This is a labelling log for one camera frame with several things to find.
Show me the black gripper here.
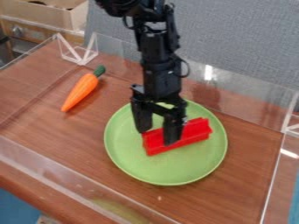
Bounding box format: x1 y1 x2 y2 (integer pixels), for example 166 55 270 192
131 62 187 146

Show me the red star-shaped block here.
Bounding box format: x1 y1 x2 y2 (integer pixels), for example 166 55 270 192
142 117 213 156

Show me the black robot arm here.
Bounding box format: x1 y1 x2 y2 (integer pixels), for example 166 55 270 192
95 0 190 145

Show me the green round plate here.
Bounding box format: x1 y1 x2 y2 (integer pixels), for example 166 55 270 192
105 101 229 186

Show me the orange toy carrot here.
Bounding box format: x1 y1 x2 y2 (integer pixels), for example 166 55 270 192
61 66 106 112

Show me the cardboard box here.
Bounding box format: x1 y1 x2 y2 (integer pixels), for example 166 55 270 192
0 0 89 30

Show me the black cable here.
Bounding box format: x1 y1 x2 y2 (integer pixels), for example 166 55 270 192
178 58 193 79

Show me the clear acrylic tray wall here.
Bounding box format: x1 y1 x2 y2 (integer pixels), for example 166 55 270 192
0 36 299 224

